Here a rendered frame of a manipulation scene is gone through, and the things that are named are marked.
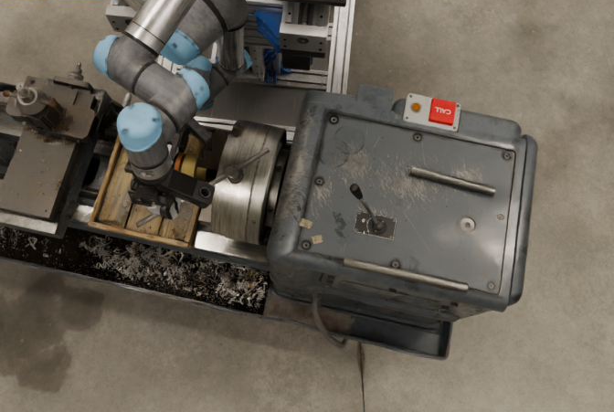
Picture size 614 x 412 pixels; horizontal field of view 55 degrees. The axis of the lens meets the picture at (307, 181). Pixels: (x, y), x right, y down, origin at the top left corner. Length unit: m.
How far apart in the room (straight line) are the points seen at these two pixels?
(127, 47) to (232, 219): 0.51
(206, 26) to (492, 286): 0.87
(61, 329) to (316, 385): 1.10
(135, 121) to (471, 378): 1.98
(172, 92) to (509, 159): 0.81
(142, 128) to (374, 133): 0.61
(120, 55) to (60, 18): 2.12
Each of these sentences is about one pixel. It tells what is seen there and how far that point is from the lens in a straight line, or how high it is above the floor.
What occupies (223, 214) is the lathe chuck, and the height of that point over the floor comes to 1.18.
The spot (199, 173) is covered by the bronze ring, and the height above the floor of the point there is 1.11.
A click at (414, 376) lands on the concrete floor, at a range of 2.62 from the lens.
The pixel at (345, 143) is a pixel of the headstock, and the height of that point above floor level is 1.26.
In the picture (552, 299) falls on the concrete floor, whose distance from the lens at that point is 2.82.
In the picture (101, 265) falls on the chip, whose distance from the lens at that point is 2.16.
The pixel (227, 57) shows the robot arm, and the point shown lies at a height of 1.12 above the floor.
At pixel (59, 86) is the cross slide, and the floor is 0.95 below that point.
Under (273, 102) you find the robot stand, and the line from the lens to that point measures 2.60.
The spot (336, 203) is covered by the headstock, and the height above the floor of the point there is 1.26.
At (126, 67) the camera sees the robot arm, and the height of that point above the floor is 1.60.
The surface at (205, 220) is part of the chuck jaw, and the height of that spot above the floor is 1.10.
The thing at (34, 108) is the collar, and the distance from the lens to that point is 1.71.
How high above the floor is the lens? 2.57
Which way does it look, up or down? 73 degrees down
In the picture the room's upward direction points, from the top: 4 degrees clockwise
